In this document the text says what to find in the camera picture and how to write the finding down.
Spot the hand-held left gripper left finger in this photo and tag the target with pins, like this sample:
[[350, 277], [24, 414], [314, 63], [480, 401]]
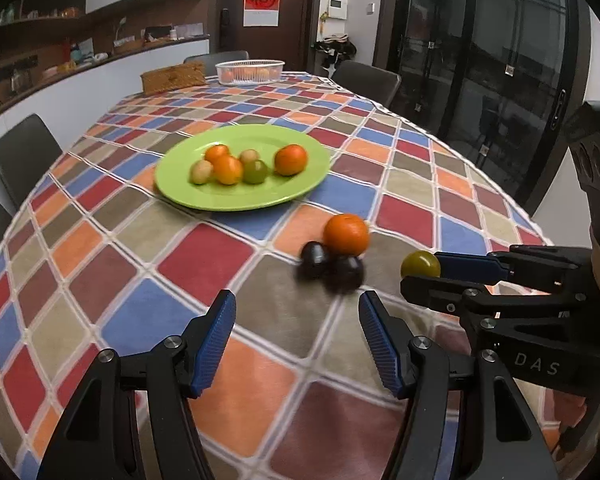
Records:
[[215, 345]]

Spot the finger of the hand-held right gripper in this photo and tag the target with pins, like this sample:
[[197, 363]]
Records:
[[470, 266], [440, 292]]

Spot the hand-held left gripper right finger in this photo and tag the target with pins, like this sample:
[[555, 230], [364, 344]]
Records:
[[382, 345]]

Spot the green round fruit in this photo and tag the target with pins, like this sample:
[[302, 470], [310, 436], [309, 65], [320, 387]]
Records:
[[420, 265], [255, 171]]

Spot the dark purple plum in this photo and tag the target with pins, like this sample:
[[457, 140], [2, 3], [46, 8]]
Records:
[[345, 272], [314, 258]]

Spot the orange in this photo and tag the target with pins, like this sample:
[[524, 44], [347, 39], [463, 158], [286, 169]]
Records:
[[346, 234], [290, 159], [228, 169], [217, 152]]

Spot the green plate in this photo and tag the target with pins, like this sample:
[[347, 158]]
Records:
[[240, 195]]

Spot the tan round fruit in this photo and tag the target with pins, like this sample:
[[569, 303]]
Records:
[[249, 156], [201, 172]]

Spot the checkered colourful tablecloth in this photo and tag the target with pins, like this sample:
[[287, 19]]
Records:
[[230, 270]]

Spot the black framed glass sliding door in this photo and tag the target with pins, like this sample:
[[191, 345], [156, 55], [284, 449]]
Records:
[[480, 60]]

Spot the white plastic basket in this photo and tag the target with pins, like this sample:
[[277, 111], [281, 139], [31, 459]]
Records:
[[250, 79]]

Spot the woven wicker box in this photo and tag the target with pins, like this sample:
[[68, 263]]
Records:
[[172, 78]]

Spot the white intercom panel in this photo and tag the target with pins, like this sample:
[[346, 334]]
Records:
[[336, 9]]

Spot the white counter cabinet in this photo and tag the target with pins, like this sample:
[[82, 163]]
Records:
[[105, 75]]

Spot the dark brown door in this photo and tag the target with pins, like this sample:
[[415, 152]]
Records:
[[295, 10]]

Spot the black bag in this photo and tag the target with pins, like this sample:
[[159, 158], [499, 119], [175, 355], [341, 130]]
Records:
[[157, 33]]

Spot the small desk lamp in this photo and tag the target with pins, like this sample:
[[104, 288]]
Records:
[[120, 30]]

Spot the wooden wall shelf unit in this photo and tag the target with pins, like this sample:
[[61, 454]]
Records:
[[30, 35]]

